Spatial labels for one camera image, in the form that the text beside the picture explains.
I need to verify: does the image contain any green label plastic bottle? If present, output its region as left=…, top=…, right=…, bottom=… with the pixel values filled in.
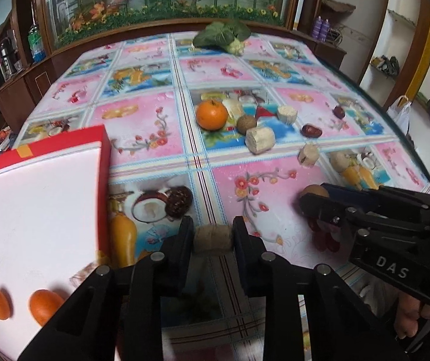
left=27, top=24, right=46, bottom=63

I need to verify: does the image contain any person right hand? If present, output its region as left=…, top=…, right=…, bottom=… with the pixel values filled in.
left=394, top=292, right=430, bottom=339

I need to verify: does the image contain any dark red jujube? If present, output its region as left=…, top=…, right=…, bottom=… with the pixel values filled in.
left=332, top=106, right=345, bottom=120
left=301, top=124, right=322, bottom=139

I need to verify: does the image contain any brown kiwi fruit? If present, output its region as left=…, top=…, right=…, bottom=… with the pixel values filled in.
left=298, top=184, right=330, bottom=198
left=236, top=114, right=257, bottom=135

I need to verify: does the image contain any purple spray bottle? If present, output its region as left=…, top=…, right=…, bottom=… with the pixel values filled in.
left=318, top=19, right=331, bottom=42
left=311, top=16, right=323, bottom=40

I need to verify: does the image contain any green leafy vegetable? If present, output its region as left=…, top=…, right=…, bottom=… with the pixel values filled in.
left=192, top=20, right=252, bottom=55

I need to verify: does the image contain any red white shallow box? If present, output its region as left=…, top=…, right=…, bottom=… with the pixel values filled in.
left=0, top=125, right=111, bottom=360

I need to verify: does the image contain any black thermos flask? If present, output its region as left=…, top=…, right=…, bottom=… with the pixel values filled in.
left=0, top=38, right=17, bottom=81

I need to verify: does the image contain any white plastic bag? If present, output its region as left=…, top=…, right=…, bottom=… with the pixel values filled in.
left=387, top=94, right=411, bottom=134

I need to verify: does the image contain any floral fruit print tablecloth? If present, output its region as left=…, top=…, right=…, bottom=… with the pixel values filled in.
left=11, top=31, right=430, bottom=361

